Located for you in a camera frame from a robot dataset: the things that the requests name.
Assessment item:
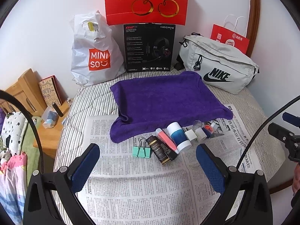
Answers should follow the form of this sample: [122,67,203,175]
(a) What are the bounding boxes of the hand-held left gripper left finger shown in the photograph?
[23,143,101,225]

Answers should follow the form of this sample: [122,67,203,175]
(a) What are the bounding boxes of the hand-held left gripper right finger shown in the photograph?
[196,143,273,225]

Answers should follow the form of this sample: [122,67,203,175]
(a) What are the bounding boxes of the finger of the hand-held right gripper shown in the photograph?
[282,112,300,123]
[268,122,296,146]

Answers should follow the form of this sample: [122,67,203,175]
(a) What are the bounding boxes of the small white bottle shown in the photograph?
[195,128,207,142]

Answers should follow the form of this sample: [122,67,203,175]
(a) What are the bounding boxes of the white tape roll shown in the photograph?
[184,130,198,142]

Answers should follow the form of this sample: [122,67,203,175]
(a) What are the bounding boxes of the blue white cylinder container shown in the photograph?
[167,122,192,152]

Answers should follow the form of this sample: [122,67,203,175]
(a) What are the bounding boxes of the pink tube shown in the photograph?
[156,128,179,154]

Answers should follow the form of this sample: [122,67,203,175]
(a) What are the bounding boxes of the black gold tube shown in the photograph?
[146,135,170,165]

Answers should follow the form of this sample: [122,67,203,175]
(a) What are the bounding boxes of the teal binder clip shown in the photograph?
[132,136,150,158]

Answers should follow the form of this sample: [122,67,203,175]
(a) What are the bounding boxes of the person's right hand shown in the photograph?
[292,166,300,193]

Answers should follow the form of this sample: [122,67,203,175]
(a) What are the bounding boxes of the wooden nightstand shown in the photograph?
[33,98,77,156]

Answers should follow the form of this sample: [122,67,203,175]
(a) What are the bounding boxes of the black stick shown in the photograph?
[52,103,64,118]

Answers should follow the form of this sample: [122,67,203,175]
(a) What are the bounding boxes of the newspaper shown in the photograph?
[77,103,257,225]

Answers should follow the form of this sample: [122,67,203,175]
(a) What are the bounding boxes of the pink cartoon blanket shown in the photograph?
[0,152,33,225]

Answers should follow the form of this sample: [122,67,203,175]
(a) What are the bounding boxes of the white floral blanket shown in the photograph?
[0,111,31,160]

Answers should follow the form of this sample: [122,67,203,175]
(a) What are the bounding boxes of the patterned notebook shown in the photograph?
[38,75,63,108]

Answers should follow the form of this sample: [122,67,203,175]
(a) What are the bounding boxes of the purple towel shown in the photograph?
[110,71,233,144]

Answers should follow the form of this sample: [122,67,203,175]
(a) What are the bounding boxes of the grey waist bag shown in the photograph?
[177,33,260,95]

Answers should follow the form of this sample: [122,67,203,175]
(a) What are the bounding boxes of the black headphone box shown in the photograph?
[123,23,176,75]

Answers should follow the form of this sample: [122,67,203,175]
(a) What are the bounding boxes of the white plastic shopping bag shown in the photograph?
[70,10,126,86]

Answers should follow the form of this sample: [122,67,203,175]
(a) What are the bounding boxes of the red gift bag gold print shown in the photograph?
[104,0,190,26]

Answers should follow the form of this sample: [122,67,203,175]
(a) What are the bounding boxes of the black cable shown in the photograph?
[199,97,300,225]

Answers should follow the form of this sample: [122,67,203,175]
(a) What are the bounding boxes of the light wooden frame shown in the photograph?
[5,68,47,118]

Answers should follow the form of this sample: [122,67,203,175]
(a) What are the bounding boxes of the red paper bag white handles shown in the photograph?
[210,15,250,55]

